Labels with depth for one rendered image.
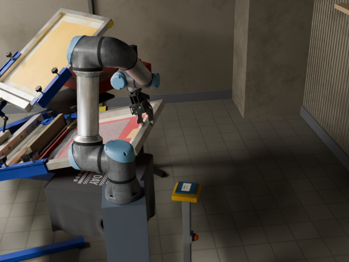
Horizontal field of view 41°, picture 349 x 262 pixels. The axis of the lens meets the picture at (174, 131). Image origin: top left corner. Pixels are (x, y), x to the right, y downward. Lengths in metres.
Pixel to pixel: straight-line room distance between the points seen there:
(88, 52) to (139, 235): 0.77
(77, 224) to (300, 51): 3.44
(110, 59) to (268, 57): 3.56
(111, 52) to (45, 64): 1.67
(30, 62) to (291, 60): 2.91
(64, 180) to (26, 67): 1.18
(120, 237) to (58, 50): 1.80
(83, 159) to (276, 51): 3.62
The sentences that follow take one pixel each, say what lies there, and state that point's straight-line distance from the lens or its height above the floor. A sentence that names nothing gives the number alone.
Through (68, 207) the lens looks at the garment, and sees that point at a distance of 2.55.
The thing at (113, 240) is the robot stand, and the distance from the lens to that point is 1.99.
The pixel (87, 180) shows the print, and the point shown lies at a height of 0.95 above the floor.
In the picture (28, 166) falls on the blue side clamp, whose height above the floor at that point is 1.13.
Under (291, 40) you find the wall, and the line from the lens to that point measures 5.20.
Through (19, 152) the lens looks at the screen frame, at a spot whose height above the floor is 1.07.
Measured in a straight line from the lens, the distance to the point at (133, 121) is 2.55.
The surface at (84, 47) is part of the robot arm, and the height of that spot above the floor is 1.80.
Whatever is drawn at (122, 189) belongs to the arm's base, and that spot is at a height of 1.26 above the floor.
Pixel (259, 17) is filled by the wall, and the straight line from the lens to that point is 5.03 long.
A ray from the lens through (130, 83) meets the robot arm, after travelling 2.14.
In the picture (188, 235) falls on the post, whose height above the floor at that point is 0.68.
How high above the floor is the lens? 2.30
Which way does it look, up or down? 27 degrees down
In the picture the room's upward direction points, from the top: 2 degrees counter-clockwise
